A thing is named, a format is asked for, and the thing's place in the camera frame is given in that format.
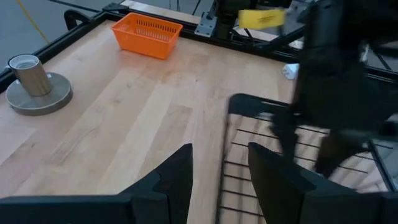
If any brushed metal lamp socket base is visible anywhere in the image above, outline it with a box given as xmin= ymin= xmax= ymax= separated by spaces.
xmin=5 ymin=54 xmax=73 ymax=116

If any yellow tag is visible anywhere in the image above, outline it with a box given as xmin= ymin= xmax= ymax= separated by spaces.
xmin=238 ymin=8 xmax=286 ymax=30

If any silver arm base mount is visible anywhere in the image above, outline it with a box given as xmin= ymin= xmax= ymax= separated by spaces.
xmin=194 ymin=11 xmax=218 ymax=38

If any black table handle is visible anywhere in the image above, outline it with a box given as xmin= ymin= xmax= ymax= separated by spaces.
xmin=63 ymin=9 xmax=93 ymax=31

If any black wire basket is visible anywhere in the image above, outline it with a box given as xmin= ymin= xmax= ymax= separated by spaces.
xmin=216 ymin=93 xmax=398 ymax=224

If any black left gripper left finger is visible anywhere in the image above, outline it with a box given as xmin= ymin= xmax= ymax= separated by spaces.
xmin=0 ymin=142 xmax=194 ymax=224

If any orange plastic basket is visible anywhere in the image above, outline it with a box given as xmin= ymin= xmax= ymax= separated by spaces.
xmin=111 ymin=12 xmax=183 ymax=60

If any white USB-C charger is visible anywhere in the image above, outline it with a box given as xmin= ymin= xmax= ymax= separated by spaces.
xmin=281 ymin=63 xmax=300 ymax=80

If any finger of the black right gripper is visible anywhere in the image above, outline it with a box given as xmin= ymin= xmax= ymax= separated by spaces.
xmin=313 ymin=129 xmax=369 ymax=179
xmin=269 ymin=105 xmax=301 ymax=164

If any black diagonal frame strut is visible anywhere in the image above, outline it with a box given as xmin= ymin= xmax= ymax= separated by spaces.
xmin=253 ymin=26 xmax=307 ymax=54

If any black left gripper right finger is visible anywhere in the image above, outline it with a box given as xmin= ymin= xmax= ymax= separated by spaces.
xmin=248 ymin=142 xmax=398 ymax=224

